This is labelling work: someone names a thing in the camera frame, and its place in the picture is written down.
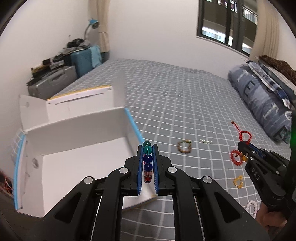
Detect white cardboard box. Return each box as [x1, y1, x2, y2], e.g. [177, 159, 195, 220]
[12, 69, 158, 219]

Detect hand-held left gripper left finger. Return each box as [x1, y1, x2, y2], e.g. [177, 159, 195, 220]
[28, 145, 144, 241]

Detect red beaded string necklace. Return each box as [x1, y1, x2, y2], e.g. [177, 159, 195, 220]
[231, 121, 253, 145]

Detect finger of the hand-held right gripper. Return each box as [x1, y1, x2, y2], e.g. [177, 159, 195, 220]
[238, 141, 256, 163]
[254, 148, 272, 160]

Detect brown fuzzy blanket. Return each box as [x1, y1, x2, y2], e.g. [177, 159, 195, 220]
[258, 55, 296, 75]

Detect grey checked bed sheet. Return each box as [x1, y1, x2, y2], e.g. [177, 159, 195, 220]
[9, 58, 296, 241]

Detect red bead bracelet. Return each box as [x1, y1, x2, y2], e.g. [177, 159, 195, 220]
[230, 150, 244, 166]

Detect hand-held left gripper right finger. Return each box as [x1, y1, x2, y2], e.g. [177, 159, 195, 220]
[152, 144, 270, 241]

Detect beige curtain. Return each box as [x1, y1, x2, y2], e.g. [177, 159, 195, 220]
[248, 0, 296, 62]
[89, 0, 112, 63]

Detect dark patterned pillow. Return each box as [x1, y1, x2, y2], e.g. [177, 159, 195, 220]
[245, 56, 296, 110]

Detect brown bead bracelet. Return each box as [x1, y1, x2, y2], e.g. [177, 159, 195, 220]
[177, 140, 192, 154]

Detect person's right hand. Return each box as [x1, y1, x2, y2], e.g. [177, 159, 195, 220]
[255, 204, 288, 230]

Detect yellow bead bracelet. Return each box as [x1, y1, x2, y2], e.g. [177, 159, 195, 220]
[233, 175, 244, 189]

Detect multicoloured glass bead bracelet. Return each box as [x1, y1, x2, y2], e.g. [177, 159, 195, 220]
[142, 140, 153, 185]

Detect pile of dark clutter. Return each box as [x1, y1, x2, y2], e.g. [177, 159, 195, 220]
[31, 38, 91, 75]

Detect white pearl bracelet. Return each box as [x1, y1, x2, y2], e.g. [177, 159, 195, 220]
[245, 201, 258, 218]

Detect orange cables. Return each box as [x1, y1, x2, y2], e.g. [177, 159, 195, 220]
[0, 171, 15, 200]

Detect dark framed window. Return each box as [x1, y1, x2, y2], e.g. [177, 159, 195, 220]
[196, 0, 258, 55]

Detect blue grey printed duvet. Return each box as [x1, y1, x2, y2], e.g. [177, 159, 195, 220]
[228, 63, 293, 143]

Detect blue suitcase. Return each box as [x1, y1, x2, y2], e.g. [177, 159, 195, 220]
[70, 45, 102, 78]

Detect grey suitcase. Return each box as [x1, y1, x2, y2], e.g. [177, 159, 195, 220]
[27, 65, 77, 100]

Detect blue desk lamp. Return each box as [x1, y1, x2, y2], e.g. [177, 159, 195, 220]
[83, 18, 100, 42]

